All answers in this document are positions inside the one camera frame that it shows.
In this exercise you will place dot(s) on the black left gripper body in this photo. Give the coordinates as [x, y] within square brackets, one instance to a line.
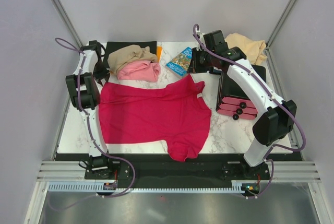
[99, 72]

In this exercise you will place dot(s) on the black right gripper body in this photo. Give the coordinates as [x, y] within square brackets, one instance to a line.
[202, 60]

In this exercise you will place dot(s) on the black pink drawer organizer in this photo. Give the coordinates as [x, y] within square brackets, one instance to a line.
[232, 100]

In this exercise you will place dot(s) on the magenta t shirt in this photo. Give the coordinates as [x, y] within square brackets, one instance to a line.
[176, 114]

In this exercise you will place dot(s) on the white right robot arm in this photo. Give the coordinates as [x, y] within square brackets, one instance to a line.
[275, 116]

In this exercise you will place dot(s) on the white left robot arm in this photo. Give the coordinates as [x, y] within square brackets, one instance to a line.
[84, 94]

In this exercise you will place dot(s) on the black notebook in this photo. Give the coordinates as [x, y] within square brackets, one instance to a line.
[113, 46]

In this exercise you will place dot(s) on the blue illustrated paperback book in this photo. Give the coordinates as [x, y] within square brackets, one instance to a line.
[180, 64]

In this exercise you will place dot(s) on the beige t shirt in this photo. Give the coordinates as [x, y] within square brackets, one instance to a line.
[128, 57]

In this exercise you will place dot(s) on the cream yellow t shirt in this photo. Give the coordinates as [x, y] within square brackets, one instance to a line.
[254, 50]

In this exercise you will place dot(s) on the light pink t shirt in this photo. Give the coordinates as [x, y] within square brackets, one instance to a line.
[140, 70]

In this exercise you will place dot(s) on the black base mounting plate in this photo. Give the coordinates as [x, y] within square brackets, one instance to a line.
[149, 170]

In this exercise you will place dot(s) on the right aluminium frame post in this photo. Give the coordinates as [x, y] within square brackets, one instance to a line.
[285, 14]

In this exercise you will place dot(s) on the aluminium frame post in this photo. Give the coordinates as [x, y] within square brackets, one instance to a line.
[285, 14]
[67, 21]

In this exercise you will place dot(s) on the left aluminium frame post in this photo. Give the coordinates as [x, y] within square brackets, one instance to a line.
[67, 21]

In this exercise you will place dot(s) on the white slotted cable duct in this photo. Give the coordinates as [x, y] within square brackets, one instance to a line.
[104, 187]

